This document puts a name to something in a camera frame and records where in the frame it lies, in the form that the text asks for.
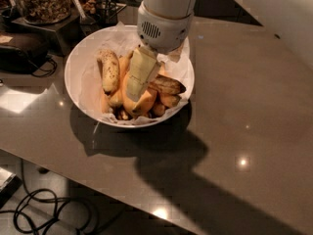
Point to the small banana bottom right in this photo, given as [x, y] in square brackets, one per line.
[158, 109]

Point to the spotted yellow banana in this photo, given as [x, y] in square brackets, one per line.
[110, 70]

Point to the dark tray stand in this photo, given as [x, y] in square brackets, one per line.
[63, 36]

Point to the brown overripe banana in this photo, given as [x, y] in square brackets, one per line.
[164, 84]

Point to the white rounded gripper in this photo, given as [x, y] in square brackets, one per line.
[163, 33]

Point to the metal scoop with tag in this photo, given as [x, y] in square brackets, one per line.
[84, 18]

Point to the black wire cup holder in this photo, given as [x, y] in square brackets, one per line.
[107, 12]

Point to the box on floor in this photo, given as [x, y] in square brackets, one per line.
[9, 184]

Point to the black device on counter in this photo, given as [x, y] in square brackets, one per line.
[22, 53]

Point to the glass jar of nuts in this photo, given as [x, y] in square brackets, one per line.
[44, 11]

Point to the white paper liner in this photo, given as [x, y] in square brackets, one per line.
[86, 81]

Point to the white bowl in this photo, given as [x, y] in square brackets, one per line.
[113, 103]

